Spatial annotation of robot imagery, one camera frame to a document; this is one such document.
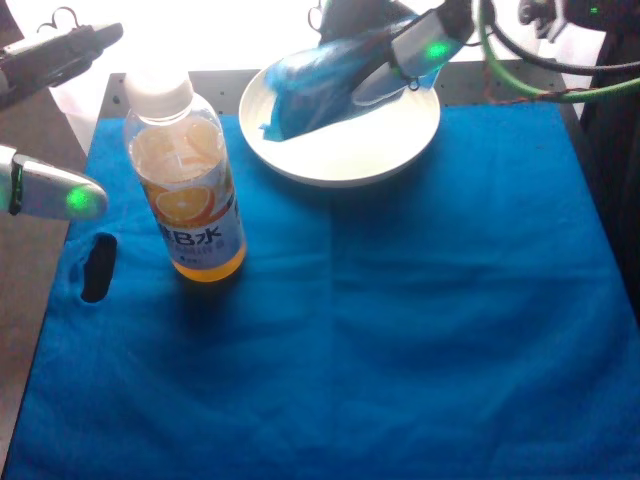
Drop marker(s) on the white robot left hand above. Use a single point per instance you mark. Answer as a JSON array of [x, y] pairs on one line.
[[60, 195]]

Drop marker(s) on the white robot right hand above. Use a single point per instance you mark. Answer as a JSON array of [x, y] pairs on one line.
[[430, 50]]

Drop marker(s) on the clear juice bottle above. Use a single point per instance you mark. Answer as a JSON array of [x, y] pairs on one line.
[[190, 200]]

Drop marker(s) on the white round plate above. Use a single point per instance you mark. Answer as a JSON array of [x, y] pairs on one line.
[[350, 160]]

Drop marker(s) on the small black oblong object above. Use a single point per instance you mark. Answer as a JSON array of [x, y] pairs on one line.
[[99, 270]]

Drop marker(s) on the black curtain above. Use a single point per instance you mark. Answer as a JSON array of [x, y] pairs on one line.
[[620, 150]]

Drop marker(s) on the blue table cloth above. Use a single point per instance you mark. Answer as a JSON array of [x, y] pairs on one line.
[[375, 325]]

